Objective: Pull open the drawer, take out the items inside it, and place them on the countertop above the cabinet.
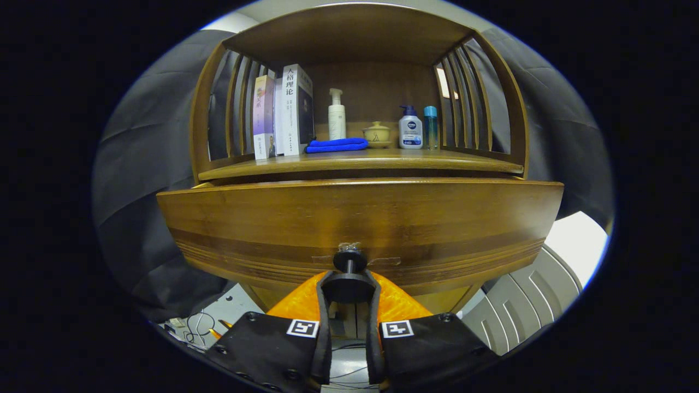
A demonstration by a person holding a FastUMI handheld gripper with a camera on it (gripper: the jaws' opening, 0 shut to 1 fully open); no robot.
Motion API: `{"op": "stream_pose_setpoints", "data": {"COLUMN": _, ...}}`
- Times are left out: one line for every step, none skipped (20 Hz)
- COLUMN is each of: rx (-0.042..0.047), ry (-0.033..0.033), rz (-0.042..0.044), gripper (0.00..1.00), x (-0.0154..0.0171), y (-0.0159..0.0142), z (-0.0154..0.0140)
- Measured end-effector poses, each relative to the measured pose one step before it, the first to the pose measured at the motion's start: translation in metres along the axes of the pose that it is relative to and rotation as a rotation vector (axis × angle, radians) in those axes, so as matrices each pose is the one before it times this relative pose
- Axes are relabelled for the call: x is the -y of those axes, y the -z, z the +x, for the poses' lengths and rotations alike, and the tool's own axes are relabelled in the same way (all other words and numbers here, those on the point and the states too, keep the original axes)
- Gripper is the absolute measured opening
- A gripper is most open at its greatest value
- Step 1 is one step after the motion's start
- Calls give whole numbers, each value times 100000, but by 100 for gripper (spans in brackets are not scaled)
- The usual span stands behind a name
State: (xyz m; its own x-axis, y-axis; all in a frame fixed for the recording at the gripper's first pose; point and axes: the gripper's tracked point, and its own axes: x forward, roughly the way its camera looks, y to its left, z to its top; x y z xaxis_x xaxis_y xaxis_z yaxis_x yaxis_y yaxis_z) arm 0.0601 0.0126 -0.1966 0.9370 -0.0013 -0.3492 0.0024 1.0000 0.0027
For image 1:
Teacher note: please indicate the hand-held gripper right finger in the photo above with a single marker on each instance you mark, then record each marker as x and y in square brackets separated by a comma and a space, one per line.
[373, 344]

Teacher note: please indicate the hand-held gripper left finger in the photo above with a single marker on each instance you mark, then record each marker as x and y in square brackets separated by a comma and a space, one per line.
[325, 338]

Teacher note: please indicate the wooden drawer with black knob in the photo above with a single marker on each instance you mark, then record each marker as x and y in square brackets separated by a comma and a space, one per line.
[355, 213]

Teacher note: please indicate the wooden countertop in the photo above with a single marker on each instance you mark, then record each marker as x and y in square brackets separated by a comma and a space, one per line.
[382, 161]

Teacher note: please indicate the brown wooden cabinet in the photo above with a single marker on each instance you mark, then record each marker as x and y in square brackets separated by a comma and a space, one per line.
[349, 33]

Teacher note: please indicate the white ribbed plastic panel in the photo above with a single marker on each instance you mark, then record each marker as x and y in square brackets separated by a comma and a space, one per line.
[519, 305]

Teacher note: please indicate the blue folded towel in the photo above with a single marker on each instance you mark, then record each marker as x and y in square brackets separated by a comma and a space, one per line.
[336, 145]

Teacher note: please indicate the yellow lidded teacup with saucer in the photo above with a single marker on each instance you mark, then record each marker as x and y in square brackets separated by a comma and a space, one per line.
[377, 134]

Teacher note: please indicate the white bottle with blue cap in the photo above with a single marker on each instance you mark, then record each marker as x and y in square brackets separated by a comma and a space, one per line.
[410, 134]

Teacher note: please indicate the white pump bottle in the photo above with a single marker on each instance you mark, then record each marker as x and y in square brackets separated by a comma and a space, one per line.
[337, 123]

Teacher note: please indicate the teal slim bottle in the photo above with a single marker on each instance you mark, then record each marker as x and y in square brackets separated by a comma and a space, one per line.
[431, 131]

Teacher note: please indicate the thick white book dark cover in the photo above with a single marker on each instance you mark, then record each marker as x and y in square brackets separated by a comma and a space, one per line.
[290, 120]

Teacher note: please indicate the thin white book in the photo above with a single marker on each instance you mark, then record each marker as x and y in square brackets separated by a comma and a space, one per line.
[278, 120]

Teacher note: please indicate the white box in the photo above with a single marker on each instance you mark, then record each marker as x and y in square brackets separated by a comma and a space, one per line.
[579, 245]

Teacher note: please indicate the purple book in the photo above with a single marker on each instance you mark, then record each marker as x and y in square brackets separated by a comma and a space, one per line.
[264, 109]

